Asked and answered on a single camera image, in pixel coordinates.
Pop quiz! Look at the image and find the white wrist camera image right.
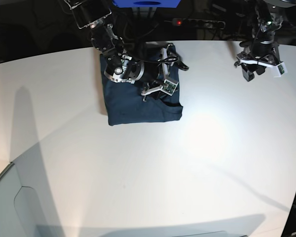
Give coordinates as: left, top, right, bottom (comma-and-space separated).
271, 62, 288, 78

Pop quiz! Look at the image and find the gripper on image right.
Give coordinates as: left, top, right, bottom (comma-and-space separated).
234, 40, 283, 82

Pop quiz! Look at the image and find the blue box with oval hole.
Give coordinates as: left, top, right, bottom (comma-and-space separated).
112, 0, 180, 8

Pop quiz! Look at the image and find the black power strip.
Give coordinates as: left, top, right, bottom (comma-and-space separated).
171, 18, 225, 30

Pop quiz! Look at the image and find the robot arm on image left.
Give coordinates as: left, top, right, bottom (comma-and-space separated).
65, 0, 189, 98

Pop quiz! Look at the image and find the blue T-shirt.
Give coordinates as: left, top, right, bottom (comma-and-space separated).
100, 56, 183, 126

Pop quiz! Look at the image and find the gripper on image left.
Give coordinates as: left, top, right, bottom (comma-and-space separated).
140, 43, 189, 101

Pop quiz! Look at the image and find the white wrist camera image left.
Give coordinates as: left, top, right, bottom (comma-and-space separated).
161, 79, 179, 96

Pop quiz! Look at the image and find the aluminium profile post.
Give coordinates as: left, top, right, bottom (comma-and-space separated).
132, 7, 156, 19

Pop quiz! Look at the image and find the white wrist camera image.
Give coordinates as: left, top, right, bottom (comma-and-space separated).
161, 79, 179, 96
271, 62, 288, 78

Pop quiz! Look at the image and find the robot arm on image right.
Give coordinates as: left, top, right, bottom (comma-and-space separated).
234, 0, 296, 82

